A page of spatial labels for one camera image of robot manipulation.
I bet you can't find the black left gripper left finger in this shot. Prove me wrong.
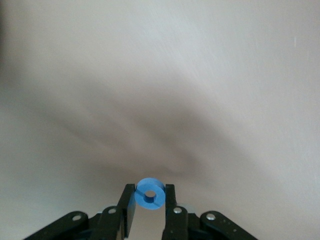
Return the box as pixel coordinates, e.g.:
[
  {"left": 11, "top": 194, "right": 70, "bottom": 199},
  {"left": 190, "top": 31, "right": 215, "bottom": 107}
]
[{"left": 23, "top": 183, "right": 138, "bottom": 240}]

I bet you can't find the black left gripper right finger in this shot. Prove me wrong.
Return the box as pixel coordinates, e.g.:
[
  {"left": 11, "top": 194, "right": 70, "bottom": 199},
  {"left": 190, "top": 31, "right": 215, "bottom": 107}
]
[{"left": 161, "top": 184, "right": 258, "bottom": 240}]

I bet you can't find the blue letter o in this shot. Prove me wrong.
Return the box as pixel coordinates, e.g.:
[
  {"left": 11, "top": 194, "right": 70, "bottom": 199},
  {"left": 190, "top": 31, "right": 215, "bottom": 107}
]
[{"left": 134, "top": 177, "right": 166, "bottom": 211}]

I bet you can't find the brown table cover sheet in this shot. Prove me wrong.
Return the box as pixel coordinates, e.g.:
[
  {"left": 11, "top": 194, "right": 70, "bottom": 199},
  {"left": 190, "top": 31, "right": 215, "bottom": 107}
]
[{"left": 0, "top": 0, "right": 320, "bottom": 240}]

